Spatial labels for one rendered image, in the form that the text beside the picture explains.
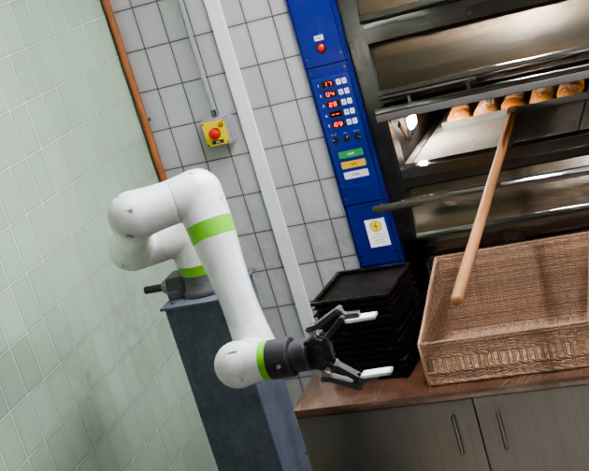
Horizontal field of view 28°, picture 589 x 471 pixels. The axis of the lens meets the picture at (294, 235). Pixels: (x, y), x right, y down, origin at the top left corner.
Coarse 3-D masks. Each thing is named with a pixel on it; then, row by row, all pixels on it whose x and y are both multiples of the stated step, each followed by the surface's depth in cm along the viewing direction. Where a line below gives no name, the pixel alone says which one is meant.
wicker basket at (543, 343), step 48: (576, 240) 394; (432, 288) 399; (480, 288) 407; (528, 288) 401; (576, 288) 396; (432, 336) 390; (480, 336) 366; (528, 336) 362; (576, 336) 357; (432, 384) 377
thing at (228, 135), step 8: (208, 120) 415; (216, 120) 413; (224, 120) 413; (232, 120) 418; (208, 128) 415; (216, 128) 414; (224, 128) 413; (232, 128) 417; (208, 136) 416; (224, 136) 414; (232, 136) 415; (208, 144) 417; (216, 144) 416; (224, 144) 416
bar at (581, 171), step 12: (576, 168) 352; (588, 168) 351; (504, 180) 361; (516, 180) 359; (528, 180) 357; (540, 180) 356; (552, 180) 355; (444, 192) 368; (456, 192) 365; (468, 192) 364; (480, 192) 363; (384, 204) 374; (396, 204) 372; (408, 204) 371; (420, 204) 370
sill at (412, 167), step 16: (512, 144) 397; (528, 144) 392; (544, 144) 390; (560, 144) 388; (576, 144) 387; (432, 160) 407; (448, 160) 402; (464, 160) 400; (480, 160) 398; (416, 176) 407
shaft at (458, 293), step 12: (504, 132) 404; (504, 144) 390; (504, 156) 382; (492, 168) 366; (492, 180) 353; (492, 192) 345; (480, 204) 336; (480, 216) 324; (480, 228) 316; (468, 240) 308; (480, 240) 310; (468, 252) 299; (468, 264) 291; (468, 276) 286; (456, 288) 278; (456, 300) 274
